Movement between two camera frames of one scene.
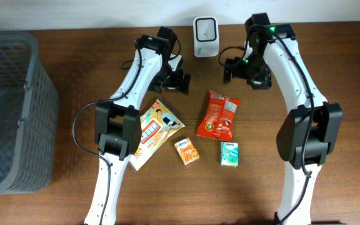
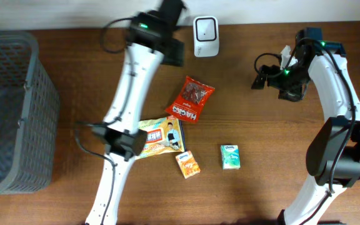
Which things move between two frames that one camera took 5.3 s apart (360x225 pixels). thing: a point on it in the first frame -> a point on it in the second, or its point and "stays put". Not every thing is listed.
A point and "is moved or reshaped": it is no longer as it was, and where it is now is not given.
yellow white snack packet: (159, 125) is moved or reshaped
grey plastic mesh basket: (19, 109) stays put
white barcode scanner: (205, 34) stays put
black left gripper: (174, 83) -> (174, 52)
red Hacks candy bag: (217, 122) -> (188, 102)
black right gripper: (240, 69) -> (266, 75)
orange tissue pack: (187, 151) -> (187, 164)
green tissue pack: (229, 154) stays put
